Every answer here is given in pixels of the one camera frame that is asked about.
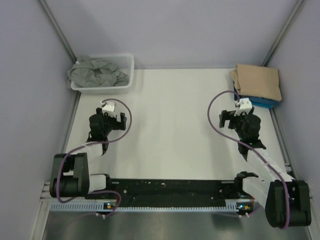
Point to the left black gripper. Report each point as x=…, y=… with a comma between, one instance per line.
x=118, y=125

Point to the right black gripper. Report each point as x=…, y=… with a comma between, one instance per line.
x=225, y=115

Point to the beige t shirt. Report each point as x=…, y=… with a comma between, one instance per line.
x=257, y=81

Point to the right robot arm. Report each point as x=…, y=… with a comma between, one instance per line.
x=286, y=200

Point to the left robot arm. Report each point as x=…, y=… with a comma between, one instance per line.
x=70, y=175

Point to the folded blue t shirt stack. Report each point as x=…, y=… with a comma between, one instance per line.
x=262, y=102

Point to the grey t shirt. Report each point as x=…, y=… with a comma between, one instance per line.
x=88, y=72

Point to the white plastic basket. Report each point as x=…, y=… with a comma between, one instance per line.
x=125, y=62

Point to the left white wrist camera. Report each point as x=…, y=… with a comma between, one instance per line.
x=108, y=107

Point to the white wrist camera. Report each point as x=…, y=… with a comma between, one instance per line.
x=108, y=107
x=243, y=105

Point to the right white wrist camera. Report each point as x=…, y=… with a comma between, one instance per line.
x=243, y=105

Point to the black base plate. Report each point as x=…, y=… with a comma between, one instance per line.
x=180, y=193

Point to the left aluminium frame post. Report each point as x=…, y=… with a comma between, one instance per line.
x=57, y=29

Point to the aluminium frame post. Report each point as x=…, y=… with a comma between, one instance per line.
x=297, y=8
x=57, y=29

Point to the grey slotted cable duct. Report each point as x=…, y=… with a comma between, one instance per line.
x=103, y=207

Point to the right aluminium frame post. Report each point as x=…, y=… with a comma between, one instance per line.
x=297, y=8

